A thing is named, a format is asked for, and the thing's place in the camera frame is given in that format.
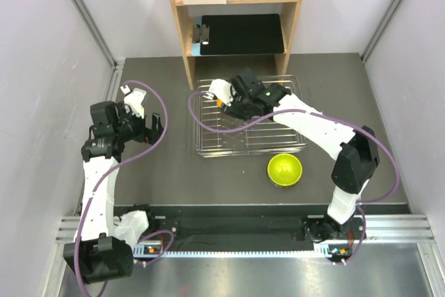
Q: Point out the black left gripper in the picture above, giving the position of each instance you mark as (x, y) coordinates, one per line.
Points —
(147, 135)

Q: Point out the black clipboard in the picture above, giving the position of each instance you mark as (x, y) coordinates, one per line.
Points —
(230, 35)

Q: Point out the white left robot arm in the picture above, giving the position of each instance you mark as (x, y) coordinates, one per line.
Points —
(102, 249)

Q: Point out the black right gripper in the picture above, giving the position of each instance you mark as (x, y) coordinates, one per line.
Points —
(232, 110)

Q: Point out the orange bowl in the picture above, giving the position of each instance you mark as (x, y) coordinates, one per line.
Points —
(220, 103)

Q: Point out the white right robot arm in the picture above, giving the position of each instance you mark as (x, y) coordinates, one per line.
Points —
(355, 155)

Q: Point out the green bowl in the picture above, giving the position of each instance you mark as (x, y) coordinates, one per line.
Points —
(284, 170)

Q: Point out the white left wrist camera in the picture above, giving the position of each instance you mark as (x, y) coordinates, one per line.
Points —
(133, 101)

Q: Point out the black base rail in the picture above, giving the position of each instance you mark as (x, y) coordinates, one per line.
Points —
(258, 227)

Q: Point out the metal wire dish rack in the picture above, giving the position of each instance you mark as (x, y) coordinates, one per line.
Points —
(266, 137)

